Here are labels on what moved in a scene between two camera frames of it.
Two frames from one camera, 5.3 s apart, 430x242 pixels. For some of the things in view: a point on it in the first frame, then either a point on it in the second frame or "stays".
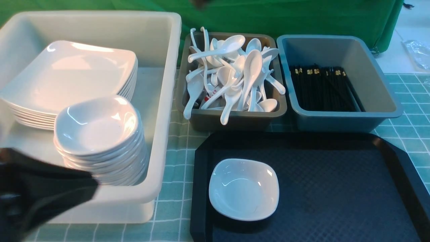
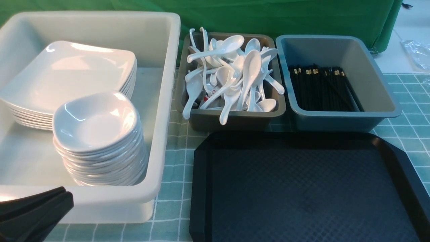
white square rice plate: x=64 y=71 stays
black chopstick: x=331 y=83 stays
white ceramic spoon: x=253 y=66 stays
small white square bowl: x=243 y=189 -> x=94 y=122
